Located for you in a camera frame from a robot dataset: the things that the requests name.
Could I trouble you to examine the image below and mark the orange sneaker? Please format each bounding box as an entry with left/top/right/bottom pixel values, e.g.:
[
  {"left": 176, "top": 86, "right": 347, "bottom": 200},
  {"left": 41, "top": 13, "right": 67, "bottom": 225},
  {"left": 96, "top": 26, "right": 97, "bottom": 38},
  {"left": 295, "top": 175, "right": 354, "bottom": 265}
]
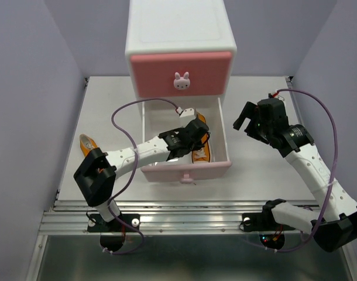
[
  {"left": 79, "top": 134, "right": 98, "bottom": 157},
  {"left": 191, "top": 109, "right": 212, "bottom": 163}
]

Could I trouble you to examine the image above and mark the light pink drawer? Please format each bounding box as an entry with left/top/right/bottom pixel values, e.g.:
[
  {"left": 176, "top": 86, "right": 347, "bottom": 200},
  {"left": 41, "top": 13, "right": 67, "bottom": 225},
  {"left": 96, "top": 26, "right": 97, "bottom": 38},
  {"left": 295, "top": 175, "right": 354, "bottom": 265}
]
[{"left": 141, "top": 96, "right": 232, "bottom": 183}]

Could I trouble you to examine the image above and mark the dark pink drawer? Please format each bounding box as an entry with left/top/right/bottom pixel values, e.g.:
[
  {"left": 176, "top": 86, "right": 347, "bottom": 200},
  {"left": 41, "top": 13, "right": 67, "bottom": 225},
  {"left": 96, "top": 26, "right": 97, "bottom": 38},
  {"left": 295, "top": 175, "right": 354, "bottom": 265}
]
[{"left": 130, "top": 52, "right": 232, "bottom": 98}]

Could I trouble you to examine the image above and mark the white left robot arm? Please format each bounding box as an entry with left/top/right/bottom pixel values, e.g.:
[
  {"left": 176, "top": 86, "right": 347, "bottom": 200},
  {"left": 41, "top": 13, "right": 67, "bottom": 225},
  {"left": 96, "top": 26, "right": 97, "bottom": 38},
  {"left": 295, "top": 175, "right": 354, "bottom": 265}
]
[{"left": 74, "top": 118, "right": 210, "bottom": 231}]

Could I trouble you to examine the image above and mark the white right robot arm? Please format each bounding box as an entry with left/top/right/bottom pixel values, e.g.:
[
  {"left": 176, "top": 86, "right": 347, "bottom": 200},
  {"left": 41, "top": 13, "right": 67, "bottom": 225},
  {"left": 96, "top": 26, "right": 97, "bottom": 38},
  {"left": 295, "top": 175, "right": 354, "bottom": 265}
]
[{"left": 233, "top": 98, "right": 357, "bottom": 252}]

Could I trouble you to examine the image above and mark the white shoe cabinet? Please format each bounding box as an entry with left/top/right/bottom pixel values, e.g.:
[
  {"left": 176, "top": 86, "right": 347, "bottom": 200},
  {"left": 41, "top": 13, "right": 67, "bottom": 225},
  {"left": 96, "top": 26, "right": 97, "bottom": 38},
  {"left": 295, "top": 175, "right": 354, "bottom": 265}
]
[{"left": 124, "top": 0, "right": 238, "bottom": 100}]

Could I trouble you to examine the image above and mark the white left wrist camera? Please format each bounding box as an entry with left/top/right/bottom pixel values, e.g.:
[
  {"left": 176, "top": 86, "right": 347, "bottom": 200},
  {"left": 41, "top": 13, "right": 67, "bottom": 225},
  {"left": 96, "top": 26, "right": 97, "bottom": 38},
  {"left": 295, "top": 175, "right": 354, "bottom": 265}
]
[{"left": 176, "top": 107, "right": 197, "bottom": 127}]

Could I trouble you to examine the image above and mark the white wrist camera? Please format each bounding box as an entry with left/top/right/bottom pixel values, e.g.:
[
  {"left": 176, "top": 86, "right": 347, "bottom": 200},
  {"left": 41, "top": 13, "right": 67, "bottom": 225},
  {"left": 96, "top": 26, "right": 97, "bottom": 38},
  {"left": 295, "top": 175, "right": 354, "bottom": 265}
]
[
  {"left": 176, "top": 107, "right": 197, "bottom": 127},
  {"left": 268, "top": 91, "right": 286, "bottom": 102}
]

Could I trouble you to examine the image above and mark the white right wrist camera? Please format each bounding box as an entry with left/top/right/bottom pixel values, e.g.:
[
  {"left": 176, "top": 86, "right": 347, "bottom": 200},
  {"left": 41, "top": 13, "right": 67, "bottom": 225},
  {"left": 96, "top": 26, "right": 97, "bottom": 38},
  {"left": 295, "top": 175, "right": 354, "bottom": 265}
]
[{"left": 268, "top": 91, "right": 286, "bottom": 102}]

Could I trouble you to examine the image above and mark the aluminium mounting rail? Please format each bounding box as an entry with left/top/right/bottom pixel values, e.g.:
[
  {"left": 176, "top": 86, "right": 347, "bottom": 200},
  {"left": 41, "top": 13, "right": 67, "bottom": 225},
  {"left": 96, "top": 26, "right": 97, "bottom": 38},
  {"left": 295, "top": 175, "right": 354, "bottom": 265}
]
[{"left": 37, "top": 200, "right": 349, "bottom": 235}]

